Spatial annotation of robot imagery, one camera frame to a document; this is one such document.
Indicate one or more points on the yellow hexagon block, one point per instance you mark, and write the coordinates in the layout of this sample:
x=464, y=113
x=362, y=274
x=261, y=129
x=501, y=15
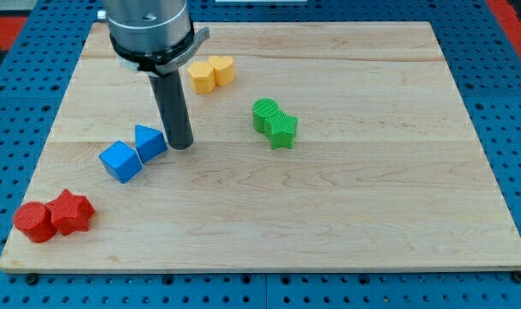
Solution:
x=202, y=77

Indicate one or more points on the blue triangle block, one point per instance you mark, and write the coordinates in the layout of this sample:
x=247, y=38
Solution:
x=149, y=142

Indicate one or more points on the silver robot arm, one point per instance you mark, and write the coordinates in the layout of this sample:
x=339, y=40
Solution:
x=153, y=36

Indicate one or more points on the light wooden board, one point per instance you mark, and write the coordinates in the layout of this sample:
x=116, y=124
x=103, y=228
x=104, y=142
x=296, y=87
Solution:
x=387, y=173

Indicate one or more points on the red cylinder block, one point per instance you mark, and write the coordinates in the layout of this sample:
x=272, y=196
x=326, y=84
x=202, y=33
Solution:
x=33, y=219

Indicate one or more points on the green cylinder block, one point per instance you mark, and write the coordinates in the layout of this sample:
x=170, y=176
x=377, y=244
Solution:
x=261, y=110

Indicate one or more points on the green star block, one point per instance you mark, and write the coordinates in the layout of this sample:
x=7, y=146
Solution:
x=281, y=129

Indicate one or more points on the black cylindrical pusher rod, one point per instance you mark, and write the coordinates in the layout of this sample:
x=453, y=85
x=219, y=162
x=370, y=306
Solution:
x=170, y=99

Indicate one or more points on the red star block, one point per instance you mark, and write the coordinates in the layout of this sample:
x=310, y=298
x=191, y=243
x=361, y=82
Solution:
x=70, y=212

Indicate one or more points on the blue cube block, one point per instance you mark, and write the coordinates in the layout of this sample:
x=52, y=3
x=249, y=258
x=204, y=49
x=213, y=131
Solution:
x=121, y=161

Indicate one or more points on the yellow heart block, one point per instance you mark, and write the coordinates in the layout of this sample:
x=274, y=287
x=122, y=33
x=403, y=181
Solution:
x=224, y=69

